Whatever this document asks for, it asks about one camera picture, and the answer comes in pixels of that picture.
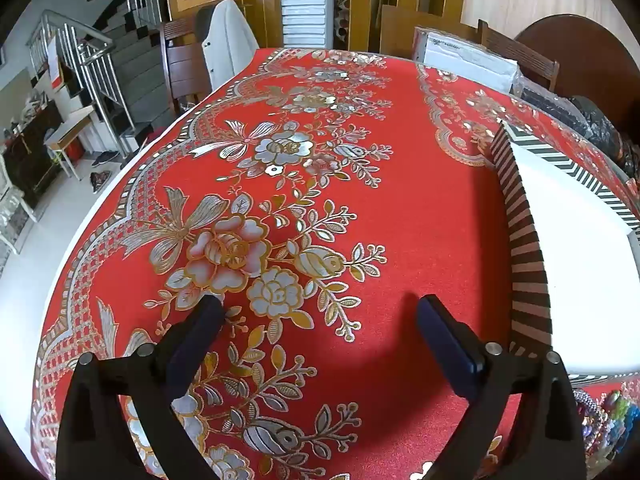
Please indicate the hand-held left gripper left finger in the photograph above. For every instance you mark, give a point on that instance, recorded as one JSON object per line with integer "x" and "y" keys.
{"x": 196, "y": 340}

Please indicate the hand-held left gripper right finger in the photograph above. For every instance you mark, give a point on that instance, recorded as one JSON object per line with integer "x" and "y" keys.
{"x": 444, "y": 347}

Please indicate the striped cardboard box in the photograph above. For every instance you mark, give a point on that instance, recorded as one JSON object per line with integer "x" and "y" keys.
{"x": 575, "y": 260}

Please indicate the pile of colourful bead jewelry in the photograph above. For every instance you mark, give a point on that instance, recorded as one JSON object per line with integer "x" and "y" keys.
{"x": 606, "y": 420}

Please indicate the red floral tablecloth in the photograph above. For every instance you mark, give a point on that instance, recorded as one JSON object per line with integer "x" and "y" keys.
{"x": 425, "y": 210}

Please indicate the brown patterned shoe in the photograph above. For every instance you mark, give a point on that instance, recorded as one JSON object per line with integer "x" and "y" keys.
{"x": 101, "y": 180}

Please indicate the grey shoe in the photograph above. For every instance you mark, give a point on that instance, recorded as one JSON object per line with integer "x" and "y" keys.
{"x": 105, "y": 158}

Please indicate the dark wooden cabinet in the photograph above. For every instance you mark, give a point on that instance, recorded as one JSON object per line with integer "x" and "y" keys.
{"x": 30, "y": 160}

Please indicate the small white desk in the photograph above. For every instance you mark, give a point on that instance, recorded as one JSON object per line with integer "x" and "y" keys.
{"x": 70, "y": 127}

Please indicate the black wrapped packet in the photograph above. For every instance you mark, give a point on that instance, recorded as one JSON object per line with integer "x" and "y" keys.
{"x": 550, "y": 105}

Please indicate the dark wooden chair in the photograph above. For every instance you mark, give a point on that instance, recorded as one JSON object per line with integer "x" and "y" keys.
{"x": 185, "y": 70}

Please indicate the staircase with metal railing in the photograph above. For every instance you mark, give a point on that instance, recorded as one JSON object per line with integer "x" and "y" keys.
{"x": 135, "y": 60}

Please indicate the white flat box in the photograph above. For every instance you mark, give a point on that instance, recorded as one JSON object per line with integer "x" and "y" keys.
{"x": 470, "y": 60}

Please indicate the wooden slat-back chair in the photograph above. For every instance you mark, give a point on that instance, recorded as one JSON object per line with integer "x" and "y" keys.
{"x": 515, "y": 52}

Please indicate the round brown table top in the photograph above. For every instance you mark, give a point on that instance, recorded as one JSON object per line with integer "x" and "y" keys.
{"x": 585, "y": 60}

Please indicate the brown wooden board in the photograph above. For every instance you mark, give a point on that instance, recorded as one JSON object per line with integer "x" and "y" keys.
{"x": 415, "y": 20}

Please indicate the white slatted panel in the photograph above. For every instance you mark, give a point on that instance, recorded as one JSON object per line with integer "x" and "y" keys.
{"x": 306, "y": 5}

